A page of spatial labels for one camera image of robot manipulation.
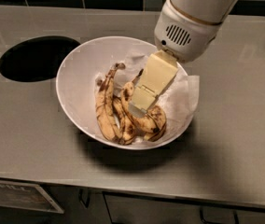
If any long spotted banana left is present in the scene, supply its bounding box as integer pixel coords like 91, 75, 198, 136
95, 63, 125, 142

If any round black counter hole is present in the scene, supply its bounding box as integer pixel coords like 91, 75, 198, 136
0, 35, 80, 82

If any black cabinet handle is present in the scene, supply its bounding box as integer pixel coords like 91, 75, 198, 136
78, 189, 91, 209
199, 206, 239, 224

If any small middle spotted banana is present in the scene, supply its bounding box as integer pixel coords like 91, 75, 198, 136
112, 96, 136, 145

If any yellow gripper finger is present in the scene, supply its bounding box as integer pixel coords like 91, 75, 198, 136
129, 50, 178, 118

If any white oval bowl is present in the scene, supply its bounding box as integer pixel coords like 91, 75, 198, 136
55, 35, 196, 151

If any framed sign below counter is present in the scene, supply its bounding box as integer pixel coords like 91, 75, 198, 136
0, 180, 64, 214

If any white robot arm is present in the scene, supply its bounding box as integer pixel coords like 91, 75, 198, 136
129, 0, 238, 118

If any spotted banana with stem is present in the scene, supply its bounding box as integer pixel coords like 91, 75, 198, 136
120, 71, 160, 133

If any dark spotted banana right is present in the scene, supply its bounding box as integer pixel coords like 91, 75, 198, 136
144, 105, 167, 142

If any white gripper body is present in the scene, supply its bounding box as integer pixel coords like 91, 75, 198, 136
154, 0, 221, 63

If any white paper napkin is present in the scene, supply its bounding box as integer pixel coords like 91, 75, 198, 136
93, 52, 201, 142

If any black cabinet handle left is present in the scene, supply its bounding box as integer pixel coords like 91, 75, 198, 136
78, 189, 91, 209

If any black cabinet handle right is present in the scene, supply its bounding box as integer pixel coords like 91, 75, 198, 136
199, 206, 239, 224

